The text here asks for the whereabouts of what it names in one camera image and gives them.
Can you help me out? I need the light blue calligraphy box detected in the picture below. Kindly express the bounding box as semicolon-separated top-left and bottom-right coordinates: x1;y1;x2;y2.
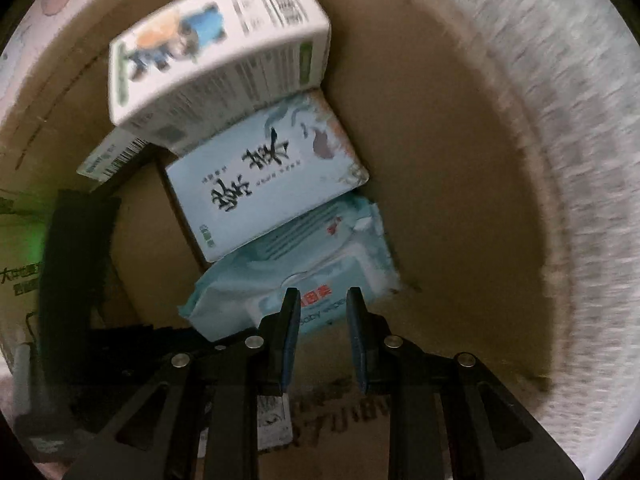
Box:
166;90;369;263

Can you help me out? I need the white cartoon product box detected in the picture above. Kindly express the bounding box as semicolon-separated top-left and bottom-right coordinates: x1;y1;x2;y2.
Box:
108;0;331;155

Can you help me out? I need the white shipping label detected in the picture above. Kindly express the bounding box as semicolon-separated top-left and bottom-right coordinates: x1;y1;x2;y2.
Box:
76;128;148;183

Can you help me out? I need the baby wipes pack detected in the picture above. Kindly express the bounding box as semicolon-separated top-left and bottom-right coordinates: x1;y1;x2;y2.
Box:
178;194;400;341

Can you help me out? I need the pink cartoon bed sheet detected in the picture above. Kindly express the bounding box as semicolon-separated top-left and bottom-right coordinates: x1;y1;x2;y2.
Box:
0;0;640;480

